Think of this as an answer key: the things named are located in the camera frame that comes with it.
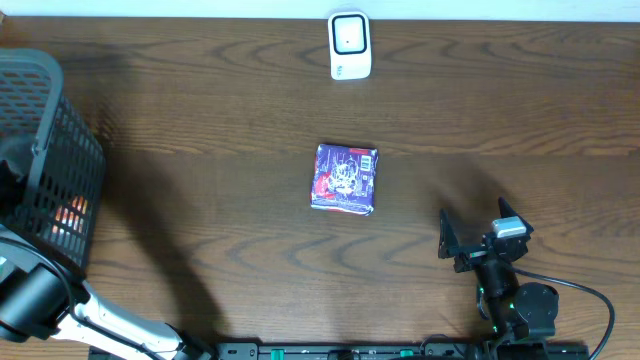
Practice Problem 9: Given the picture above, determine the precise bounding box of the purple snack packet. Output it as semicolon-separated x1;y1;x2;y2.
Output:
310;144;378;216

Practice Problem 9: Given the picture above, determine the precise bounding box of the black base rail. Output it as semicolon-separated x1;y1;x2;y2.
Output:
215;340;589;360

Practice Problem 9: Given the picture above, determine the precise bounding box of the black mesh plastic basket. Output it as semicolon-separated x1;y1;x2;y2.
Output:
1;49;105;271

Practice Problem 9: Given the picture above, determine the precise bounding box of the white barcode scanner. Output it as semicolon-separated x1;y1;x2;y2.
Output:
327;11;372;81

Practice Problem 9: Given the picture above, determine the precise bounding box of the orange small snack box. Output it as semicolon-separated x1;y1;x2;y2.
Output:
52;196;89;235

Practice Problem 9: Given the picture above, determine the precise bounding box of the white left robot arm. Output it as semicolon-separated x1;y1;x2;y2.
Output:
1;136;218;359

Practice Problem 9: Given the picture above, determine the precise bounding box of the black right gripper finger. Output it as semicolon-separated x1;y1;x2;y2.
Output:
438;209;459;259
498;197;534;234

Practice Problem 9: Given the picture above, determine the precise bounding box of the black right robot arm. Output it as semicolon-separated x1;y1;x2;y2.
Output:
438;198;559;342

